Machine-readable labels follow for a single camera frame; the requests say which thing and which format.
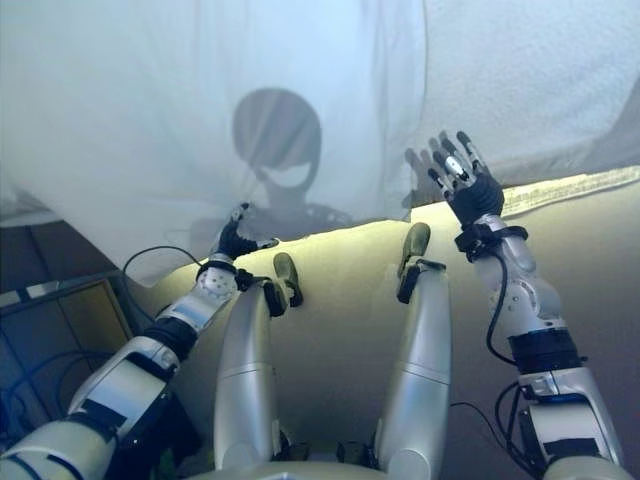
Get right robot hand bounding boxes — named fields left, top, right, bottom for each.
left=427, top=130, right=505, bottom=229

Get wooden bedside table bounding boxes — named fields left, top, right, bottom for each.
left=0, top=278, right=152, bottom=480

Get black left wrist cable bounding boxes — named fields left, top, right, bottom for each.
left=122, top=243, right=207, bottom=322

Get brown upholstered bed frame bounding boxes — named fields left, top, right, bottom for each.
left=0, top=222, right=117, bottom=292

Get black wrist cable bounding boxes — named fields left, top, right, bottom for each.
left=122, top=243, right=207, bottom=322
left=486, top=253, right=510, bottom=365

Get white duvet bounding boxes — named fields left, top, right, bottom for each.
left=0, top=0, right=427, bottom=290

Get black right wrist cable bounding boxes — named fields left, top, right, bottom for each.
left=486, top=253, right=510, bottom=365

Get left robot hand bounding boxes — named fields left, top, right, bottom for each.
left=212, top=202, right=279, bottom=261

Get silver right robot leg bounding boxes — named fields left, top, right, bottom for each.
left=374, top=222, right=455, bottom=475

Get black floor cables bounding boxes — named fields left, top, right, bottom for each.
left=0, top=349, right=112, bottom=437

